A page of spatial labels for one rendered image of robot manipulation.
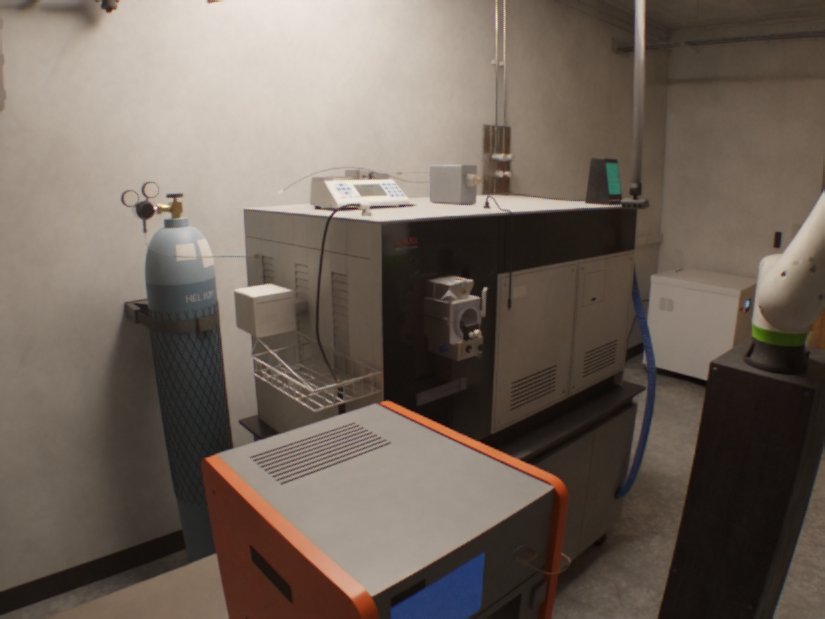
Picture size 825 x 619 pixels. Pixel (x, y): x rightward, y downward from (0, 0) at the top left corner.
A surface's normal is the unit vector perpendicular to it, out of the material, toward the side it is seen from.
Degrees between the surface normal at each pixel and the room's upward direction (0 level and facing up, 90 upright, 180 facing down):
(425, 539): 0
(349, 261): 90
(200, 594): 0
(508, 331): 90
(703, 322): 90
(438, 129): 90
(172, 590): 0
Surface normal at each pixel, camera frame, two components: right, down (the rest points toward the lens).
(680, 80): -0.75, 0.16
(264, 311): 0.66, 0.18
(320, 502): 0.00, -0.97
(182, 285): 0.46, 0.22
